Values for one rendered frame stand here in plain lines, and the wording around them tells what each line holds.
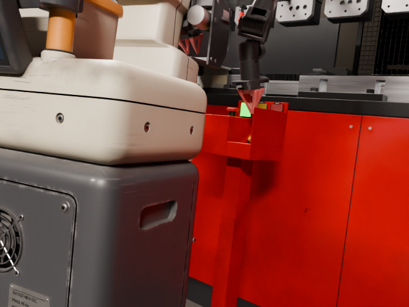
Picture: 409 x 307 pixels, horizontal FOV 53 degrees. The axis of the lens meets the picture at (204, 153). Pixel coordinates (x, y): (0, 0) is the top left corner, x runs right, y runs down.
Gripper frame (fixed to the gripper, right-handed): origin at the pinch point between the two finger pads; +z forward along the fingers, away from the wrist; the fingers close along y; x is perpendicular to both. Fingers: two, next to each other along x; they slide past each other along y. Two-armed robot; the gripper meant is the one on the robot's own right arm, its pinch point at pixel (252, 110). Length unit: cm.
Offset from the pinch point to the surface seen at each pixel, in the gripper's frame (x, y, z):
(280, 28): 56, 98, -28
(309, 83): 6.0, 42.0, -3.9
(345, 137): -15.3, 27.7, 12.3
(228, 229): 5.0, -8.8, 36.1
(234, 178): 4.8, -4.9, 20.5
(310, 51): 38, 96, -15
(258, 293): 11, 11, 70
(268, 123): -4.8, 1.4, 3.9
